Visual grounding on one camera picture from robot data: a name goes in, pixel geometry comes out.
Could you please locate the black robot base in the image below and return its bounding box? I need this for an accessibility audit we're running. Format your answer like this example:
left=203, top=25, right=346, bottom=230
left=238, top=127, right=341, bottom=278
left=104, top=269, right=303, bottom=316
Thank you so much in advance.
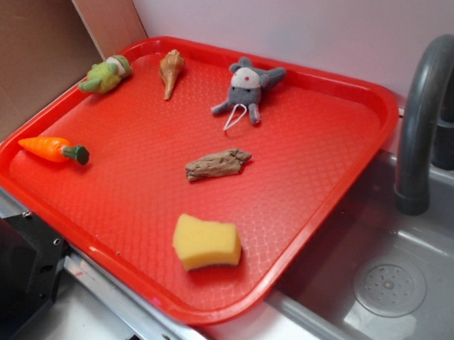
left=0, top=212, right=66, bottom=332

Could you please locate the orange toy carrot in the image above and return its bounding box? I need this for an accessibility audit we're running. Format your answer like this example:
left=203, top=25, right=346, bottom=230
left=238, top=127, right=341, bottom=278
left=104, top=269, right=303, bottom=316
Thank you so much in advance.
left=18, top=136, right=90, bottom=166

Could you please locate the brown driftwood piece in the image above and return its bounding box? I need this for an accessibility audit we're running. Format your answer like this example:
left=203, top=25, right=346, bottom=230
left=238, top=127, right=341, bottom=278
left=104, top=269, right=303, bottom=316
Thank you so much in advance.
left=185, top=148, right=252, bottom=182

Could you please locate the red plastic tray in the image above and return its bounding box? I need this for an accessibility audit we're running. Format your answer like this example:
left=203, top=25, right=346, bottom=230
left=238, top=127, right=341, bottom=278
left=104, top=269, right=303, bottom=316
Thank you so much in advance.
left=0, top=37, right=398, bottom=326

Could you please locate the yellow sponge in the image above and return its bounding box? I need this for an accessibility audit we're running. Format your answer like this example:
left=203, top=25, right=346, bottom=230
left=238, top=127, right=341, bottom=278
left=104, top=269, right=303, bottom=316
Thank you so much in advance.
left=173, top=214, right=242, bottom=271

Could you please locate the grey plush mouse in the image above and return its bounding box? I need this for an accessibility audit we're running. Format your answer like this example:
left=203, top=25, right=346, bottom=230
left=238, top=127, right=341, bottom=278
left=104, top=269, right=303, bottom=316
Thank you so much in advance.
left=211, top=57, right=286, bottom=131

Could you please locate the brown toy seashell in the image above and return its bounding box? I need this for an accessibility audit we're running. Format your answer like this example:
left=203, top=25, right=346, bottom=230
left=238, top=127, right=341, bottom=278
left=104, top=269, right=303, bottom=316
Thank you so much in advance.
left=159, top=49, right=186, bottom=101

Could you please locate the green plush toy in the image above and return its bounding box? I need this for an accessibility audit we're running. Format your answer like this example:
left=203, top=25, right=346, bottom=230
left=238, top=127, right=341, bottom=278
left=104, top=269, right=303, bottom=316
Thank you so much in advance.
left=78, top=54, right=133, bottom=95

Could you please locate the grey toy sink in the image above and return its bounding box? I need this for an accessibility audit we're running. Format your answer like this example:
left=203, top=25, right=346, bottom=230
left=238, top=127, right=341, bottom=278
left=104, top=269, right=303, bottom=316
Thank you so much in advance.
left=268, top=153, right=454, bottom=340

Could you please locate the grey toy faucet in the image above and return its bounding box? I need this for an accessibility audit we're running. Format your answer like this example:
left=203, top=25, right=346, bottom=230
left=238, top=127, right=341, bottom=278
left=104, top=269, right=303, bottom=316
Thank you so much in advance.
left=394, top=34, right=454, bottom=215

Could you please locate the brown cardboard panel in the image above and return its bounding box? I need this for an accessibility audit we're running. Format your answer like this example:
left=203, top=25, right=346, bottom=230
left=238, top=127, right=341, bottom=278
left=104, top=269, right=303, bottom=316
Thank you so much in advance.
left=0, top=0, right=146, bottom=143

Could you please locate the silver metal rail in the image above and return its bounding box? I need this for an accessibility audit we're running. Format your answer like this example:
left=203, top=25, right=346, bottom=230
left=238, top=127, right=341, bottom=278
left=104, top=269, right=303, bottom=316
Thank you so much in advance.
left=0, top=169, right=226, bottom=340

